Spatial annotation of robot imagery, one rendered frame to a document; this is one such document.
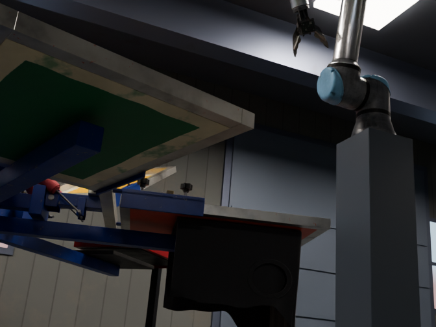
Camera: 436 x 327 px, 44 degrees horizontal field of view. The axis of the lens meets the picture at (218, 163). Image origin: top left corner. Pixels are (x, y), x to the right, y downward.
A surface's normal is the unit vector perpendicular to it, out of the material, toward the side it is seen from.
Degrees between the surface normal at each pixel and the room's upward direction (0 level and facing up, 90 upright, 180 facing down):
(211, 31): 90
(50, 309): 90
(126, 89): 180
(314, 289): 90
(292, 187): 90
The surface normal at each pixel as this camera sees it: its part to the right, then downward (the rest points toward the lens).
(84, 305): 0.40, -0.28
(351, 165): -0.92, -0.20
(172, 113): -0.08, 0.94
